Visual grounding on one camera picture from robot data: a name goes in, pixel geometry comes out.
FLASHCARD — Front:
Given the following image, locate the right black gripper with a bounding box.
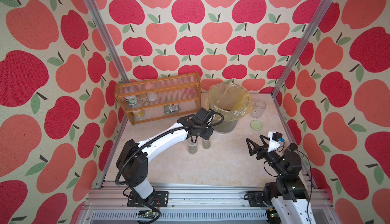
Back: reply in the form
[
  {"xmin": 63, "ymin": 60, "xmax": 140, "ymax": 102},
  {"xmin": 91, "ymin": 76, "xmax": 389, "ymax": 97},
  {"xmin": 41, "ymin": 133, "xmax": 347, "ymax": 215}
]
[{"xmin": 248, "ymin": 135, "xmax": 283, "ymax": 179}]

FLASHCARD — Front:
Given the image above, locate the green jar lid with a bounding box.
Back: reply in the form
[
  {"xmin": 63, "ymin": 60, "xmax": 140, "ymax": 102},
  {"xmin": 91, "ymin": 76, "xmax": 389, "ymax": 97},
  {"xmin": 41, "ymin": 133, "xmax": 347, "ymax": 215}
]
[{"xmin": 250, "ymin": 120, "xmax": 263, "ymax": 131}]

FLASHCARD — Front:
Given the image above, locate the ribbed glass jar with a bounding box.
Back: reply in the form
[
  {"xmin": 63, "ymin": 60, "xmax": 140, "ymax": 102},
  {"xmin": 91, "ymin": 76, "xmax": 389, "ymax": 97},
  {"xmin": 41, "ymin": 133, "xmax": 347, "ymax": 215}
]
[{"xmin": 250, "ymin": 100, "xmax": 267, "ymax": 119}]

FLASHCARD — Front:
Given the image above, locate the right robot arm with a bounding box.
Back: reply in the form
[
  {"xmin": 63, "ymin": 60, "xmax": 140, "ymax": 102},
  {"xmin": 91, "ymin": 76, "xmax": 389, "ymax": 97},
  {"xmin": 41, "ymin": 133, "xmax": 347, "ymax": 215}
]
[{"xmin": 243, "ymin": 132, "xmax": 316, "ymax": 224}]

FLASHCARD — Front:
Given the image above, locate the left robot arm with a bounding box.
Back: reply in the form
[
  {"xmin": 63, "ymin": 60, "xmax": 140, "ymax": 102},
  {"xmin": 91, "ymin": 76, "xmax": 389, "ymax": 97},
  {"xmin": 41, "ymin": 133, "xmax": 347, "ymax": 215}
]
[{"xmin": 115, "ymin": 108, "xmax": 224, "ymax": 200}]

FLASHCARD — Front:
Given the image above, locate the green mung bean packet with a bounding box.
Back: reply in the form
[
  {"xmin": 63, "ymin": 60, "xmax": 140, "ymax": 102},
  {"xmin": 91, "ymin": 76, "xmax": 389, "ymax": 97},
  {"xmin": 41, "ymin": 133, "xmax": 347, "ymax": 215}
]
[{"xmin": 164, "ymin": 103, "xmax": 180, "ymax": 114}]

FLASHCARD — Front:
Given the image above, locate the short clear plastic jar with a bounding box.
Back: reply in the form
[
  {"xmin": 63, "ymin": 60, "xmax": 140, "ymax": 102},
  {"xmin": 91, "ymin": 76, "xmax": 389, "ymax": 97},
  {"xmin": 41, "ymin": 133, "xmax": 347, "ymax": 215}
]
[{"xmin": 187, "ymin": 139, "xmax": 198, "ymax": 154}]

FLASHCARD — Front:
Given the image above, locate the metal mesh trash bin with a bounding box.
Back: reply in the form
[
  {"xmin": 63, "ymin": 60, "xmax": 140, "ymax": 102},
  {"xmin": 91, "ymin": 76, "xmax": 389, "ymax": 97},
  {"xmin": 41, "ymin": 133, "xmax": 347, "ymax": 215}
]
[{"xmin": 208, "ymin": 82, "xmax": 251, "ymax": 134}]

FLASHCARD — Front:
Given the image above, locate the yellow plastic bin liner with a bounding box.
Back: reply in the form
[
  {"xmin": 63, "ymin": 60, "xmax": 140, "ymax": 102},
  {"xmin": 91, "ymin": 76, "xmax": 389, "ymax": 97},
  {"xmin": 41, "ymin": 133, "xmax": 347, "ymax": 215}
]
[{"xmin": 205, "ymin": 82, "xmax": 253, "ymax": 123}]

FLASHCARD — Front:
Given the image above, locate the white pink bottle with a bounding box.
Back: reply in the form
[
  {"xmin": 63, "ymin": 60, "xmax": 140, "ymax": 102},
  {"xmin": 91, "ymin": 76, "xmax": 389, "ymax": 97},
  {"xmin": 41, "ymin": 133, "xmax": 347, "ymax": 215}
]
[{"xmin": 145, "ymin": 83, "xmax": 157, "ymax": 102}]

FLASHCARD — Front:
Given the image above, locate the yellow small can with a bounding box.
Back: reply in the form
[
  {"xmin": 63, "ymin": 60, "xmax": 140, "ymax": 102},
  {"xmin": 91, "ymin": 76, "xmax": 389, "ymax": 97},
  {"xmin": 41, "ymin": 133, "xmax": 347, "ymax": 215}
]
[{"xmin": 132, "ymin": 110, "xmax": 145, "ymax": 118}]

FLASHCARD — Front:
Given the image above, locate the green white cup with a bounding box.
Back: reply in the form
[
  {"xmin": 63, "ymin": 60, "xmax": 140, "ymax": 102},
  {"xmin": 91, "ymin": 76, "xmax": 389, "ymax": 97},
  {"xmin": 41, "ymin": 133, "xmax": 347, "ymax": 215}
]
[{"xmin": 124, "ymin": 96, "xmax": 138, "ymax": 106}]

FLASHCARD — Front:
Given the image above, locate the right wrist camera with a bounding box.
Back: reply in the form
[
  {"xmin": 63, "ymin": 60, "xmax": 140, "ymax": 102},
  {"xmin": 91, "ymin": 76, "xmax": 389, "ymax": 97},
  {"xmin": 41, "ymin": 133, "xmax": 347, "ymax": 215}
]
[{"xmin": 268, "ymin": 131, "xmax": 285, "ymax": 152}]

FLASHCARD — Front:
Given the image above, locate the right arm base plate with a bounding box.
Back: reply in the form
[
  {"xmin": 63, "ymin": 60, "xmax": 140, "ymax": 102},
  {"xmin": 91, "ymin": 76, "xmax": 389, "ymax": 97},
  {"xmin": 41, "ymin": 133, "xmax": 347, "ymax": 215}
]
[{"xmin": 243, "ymin": 191, "xmax": 272, "ymax": 207}]

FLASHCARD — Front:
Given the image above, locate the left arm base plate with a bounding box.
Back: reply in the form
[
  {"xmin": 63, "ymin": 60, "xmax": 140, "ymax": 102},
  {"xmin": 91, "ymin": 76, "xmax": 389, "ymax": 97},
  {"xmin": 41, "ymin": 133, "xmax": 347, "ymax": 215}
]
[{"xmin": 127, "ymin": 191, "xmax": 169, "ymax": 208}]

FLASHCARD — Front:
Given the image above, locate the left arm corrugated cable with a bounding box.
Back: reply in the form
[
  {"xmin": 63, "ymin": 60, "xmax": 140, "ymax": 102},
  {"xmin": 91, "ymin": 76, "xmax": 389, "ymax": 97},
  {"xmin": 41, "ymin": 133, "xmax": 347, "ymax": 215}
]
[{"xmin": 115, "ymin": 112, "xmax": 225, "ymax": 224}]

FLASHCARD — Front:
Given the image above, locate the aluminium frame rail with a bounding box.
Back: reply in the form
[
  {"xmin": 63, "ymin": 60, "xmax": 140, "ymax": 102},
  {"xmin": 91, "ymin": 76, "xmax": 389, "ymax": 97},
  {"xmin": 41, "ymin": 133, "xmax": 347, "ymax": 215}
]
[{"xmin": 75, "ymin": 182, "xmax": 341, "ymax": 224}]

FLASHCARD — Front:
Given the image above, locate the right aluminium corner post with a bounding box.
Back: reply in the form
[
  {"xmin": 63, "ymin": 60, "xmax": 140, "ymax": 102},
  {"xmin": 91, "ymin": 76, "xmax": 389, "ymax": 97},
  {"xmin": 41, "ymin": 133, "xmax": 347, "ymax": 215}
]
[{"xmin": 271, "ymin": 0, "xmax": 333, "ymax": 100}]

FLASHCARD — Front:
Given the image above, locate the aluminium corner post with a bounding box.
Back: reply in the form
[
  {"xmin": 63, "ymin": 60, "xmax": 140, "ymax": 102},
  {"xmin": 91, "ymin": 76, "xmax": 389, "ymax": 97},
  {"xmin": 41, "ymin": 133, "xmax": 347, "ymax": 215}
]
[
  {"xmin": 271, "ymin": 0, "xmax": 333, "ymax": 100},
  {"xmin": 84, "ymin": 0, "xmax": 130, "ymax": 83}
]

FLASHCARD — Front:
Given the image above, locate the left aluminium corner post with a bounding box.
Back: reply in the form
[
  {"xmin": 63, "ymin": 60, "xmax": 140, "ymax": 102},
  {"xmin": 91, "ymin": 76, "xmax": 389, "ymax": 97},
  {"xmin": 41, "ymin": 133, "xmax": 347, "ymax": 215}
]
[{"xmin": 84, "ymin": 0, "xmax": 130, "ymax": 83}]

